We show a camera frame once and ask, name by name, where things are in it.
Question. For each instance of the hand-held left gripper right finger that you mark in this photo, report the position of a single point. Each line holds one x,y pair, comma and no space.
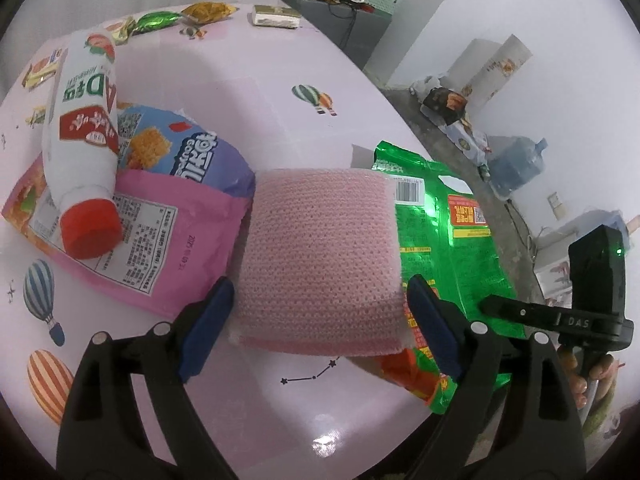
432,325

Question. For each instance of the gold and white packet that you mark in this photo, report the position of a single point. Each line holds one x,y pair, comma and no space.
275,16

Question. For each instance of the dark box with orange print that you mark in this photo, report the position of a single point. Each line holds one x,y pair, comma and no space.
447,102

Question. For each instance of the flat white printed box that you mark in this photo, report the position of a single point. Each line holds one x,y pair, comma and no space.
470,142

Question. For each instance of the green snack bag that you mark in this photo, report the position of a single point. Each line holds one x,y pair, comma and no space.
450,240

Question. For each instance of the yellow snack wrapper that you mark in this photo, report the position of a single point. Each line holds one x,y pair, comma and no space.
210,11

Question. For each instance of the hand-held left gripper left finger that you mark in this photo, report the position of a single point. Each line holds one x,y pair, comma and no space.
207,330

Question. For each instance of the purple snack bag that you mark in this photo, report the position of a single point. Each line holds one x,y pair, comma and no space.
210,160

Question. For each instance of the large water jug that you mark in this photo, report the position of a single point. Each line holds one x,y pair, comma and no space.
515,165

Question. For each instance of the person's right hand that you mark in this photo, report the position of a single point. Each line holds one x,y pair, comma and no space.
579,387

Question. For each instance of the green foil candy wrapper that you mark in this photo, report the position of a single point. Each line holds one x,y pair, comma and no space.
157,21

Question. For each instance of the white plastic bag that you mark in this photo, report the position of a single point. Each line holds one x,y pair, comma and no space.
427,82

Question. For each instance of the white bottle with red cap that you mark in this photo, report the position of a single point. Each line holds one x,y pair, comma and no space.
80,125

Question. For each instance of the pink mesh sponge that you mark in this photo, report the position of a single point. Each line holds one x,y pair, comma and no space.
320,260

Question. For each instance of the pink snack bag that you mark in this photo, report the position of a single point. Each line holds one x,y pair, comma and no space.
200,240

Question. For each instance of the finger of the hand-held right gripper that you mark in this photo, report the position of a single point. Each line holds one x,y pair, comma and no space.
520,312

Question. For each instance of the wall outlet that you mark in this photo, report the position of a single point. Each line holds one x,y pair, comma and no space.
556,204

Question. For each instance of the tall white printed box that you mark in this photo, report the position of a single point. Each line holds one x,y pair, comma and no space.
505,65

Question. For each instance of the grey cabinet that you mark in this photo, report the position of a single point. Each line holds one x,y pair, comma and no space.
360,30

